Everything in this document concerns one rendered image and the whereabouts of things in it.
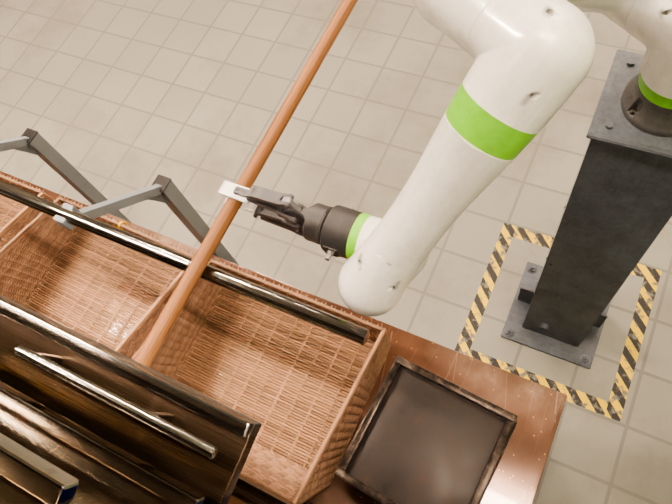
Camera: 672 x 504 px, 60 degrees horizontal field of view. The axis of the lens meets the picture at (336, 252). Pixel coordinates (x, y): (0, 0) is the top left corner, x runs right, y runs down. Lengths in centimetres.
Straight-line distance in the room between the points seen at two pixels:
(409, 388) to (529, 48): 81
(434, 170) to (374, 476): 72
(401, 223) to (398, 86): 203
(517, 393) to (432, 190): 91
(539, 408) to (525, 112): 101
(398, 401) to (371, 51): 205
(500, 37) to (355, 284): 41
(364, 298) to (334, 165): 175
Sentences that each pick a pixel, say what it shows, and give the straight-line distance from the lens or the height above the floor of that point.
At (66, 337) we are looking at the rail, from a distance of 92.
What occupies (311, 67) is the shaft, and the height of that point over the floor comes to 120.
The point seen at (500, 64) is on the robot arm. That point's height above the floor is 161.
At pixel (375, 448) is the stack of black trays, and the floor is 87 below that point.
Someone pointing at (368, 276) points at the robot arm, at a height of 134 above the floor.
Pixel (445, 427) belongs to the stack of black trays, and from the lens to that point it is 130.
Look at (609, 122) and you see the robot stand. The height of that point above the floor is 121.
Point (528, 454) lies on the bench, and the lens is 160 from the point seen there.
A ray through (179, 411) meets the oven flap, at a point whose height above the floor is 141.
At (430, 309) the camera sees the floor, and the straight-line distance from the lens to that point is 229.
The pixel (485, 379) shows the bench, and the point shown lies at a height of 58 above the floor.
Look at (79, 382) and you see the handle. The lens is 85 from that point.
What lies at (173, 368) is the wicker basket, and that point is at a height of 61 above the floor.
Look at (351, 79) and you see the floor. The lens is 291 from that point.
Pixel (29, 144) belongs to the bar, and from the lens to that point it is 192.
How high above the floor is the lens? 216
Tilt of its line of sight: 63 degrees down
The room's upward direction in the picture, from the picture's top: 22 degrees counter-clockwise
